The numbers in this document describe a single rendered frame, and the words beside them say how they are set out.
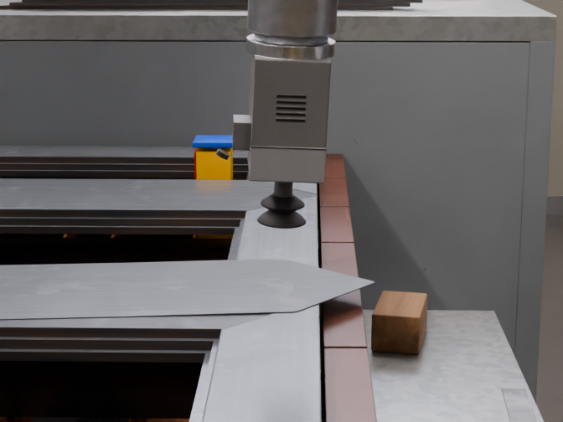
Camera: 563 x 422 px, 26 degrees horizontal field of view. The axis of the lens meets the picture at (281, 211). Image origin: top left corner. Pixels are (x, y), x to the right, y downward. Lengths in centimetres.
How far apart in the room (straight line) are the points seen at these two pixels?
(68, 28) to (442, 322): 78
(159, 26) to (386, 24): 36
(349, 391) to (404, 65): 102
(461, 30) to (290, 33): 100
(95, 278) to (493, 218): 93
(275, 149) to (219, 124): 98
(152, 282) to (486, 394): 41
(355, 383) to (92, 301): 30
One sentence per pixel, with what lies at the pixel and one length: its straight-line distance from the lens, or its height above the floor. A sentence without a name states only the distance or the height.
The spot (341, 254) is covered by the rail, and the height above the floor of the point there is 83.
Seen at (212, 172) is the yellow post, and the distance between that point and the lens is 178.
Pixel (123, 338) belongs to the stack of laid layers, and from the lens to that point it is 114.
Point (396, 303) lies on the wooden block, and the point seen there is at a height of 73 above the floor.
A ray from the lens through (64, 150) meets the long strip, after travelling 197.
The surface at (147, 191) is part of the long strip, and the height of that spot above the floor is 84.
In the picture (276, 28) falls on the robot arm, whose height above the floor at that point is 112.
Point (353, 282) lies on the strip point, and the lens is 126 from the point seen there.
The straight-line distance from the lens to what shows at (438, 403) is 139.
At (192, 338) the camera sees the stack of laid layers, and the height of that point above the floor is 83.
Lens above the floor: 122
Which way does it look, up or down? 14 degrees down
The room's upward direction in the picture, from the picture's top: straight up
